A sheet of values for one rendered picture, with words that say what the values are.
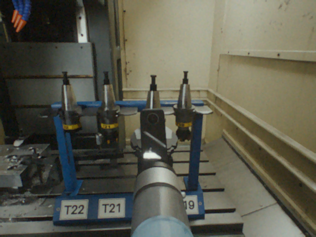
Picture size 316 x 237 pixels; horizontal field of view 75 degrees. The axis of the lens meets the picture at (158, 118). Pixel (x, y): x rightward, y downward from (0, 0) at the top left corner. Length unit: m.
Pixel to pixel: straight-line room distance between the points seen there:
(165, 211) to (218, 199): 0.52
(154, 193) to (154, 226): 0.05
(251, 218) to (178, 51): 1.15
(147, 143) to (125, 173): 0.53
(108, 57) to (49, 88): 0.37
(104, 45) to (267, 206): 1.07
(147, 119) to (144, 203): 0.15
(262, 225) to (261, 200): 0.11
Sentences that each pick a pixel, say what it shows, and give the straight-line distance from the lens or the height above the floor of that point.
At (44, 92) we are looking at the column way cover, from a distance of 1.31.
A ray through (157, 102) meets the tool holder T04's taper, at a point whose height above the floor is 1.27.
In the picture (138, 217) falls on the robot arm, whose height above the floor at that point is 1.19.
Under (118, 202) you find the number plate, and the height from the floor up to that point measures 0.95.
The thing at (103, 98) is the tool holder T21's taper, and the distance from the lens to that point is 0.59.
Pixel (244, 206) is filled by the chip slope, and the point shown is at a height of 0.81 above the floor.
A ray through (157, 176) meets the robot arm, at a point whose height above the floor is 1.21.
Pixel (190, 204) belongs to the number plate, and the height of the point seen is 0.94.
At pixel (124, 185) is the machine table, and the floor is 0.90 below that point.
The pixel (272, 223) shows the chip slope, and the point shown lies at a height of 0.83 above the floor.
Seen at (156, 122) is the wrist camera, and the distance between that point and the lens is 0.37.
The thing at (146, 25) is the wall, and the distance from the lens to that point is 1.56.
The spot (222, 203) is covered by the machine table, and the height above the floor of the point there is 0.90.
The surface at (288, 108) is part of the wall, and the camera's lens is 0.83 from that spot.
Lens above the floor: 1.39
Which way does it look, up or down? 19 degrees down
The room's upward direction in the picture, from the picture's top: straight up
